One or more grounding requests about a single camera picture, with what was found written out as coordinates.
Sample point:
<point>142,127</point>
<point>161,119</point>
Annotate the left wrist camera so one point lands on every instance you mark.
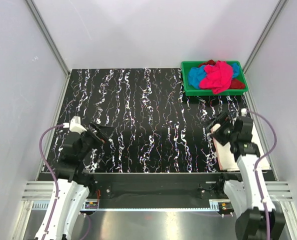
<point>75,125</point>

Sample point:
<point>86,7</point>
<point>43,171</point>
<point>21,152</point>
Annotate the black marble pattern mat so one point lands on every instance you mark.
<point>157,128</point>

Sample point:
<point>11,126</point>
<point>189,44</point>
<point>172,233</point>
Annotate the pink t shirt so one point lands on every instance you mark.
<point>218,77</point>

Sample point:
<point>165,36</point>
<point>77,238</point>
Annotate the aluminium front rail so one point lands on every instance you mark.
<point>279,191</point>

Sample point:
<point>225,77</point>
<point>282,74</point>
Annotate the blue t shirt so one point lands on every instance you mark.
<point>193,77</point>

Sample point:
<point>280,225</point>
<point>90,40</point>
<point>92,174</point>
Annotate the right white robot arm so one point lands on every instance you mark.
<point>256,215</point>

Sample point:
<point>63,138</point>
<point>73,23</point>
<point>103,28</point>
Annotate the green plastic bin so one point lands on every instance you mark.
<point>191,91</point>

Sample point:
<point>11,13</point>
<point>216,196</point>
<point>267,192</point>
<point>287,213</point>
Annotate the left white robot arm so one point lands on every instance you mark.
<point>71,185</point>

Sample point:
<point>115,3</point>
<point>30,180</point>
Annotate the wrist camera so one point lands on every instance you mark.
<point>75,125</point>
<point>244,112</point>

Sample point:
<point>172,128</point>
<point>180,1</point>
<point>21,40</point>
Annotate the dark red t shirt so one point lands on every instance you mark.
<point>236,84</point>

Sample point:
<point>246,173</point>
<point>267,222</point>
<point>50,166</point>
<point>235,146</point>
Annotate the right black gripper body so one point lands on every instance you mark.
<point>223,133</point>

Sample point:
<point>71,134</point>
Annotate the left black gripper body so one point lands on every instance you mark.
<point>92,141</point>

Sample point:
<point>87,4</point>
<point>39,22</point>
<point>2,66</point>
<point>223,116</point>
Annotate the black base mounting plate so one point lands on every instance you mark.
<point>157,190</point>

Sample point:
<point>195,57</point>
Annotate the folded white t shirt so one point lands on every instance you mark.
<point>226,159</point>

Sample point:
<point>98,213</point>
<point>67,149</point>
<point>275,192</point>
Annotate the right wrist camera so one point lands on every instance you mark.
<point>244,112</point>

